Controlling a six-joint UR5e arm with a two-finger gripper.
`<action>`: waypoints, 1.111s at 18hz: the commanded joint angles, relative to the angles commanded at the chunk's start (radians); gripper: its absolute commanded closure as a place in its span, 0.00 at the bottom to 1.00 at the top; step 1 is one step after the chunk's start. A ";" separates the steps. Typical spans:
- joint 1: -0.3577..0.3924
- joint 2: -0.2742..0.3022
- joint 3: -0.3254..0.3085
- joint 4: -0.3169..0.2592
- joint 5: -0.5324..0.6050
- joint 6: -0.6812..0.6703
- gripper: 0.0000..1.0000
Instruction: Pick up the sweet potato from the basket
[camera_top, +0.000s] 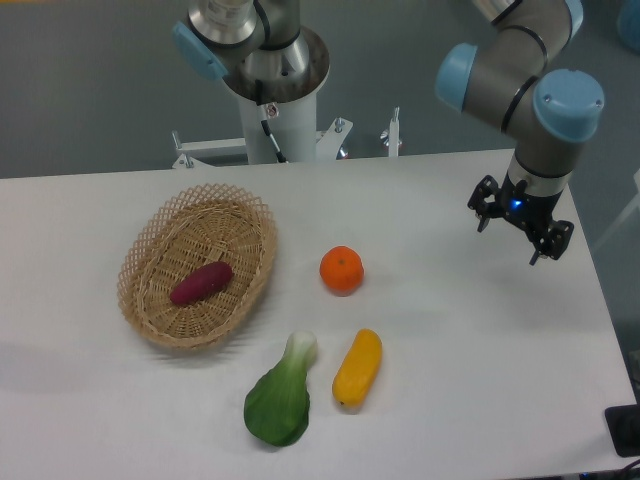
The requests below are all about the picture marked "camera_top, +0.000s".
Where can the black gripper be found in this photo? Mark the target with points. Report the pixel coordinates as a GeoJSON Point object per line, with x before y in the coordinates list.
{"type": "Point", "coordinates": [529, 202]}

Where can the purple sweet potato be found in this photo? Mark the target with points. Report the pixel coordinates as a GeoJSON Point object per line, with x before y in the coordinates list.
{"type": "Point", "coordinates": [202, 283]}

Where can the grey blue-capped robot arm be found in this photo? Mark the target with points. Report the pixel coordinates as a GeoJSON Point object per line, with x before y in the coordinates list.
{"type": "Point", "coordinates": [550, 114]}

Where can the woven wicker basket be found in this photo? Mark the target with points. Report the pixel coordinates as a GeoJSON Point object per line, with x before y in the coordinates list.
{"type": "Point", "coordinates": [199, 226]}

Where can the orange mandarin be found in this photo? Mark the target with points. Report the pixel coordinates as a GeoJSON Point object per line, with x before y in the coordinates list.
{"type": "Point", "coordinates": [341, 270]}

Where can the black device at table edge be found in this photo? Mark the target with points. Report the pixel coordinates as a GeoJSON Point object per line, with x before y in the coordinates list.
{"type": "Point", "coordinates": [623, 426]}

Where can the yellow mango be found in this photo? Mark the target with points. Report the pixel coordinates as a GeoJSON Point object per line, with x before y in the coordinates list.
{"type": "Point", "coordinates": [358, 370]}

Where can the green bok choy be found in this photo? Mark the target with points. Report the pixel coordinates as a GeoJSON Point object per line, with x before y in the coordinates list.
{"type": "Point", "coordinates": [276, 409]}

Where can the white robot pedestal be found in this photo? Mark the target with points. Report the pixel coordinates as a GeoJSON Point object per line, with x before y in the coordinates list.
{"type": "Point", "coordinates": [276, 91]}

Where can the white base bracket frame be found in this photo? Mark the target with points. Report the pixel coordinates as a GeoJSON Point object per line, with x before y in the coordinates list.
{"type": "Point", "coordinates": [330, 145]}

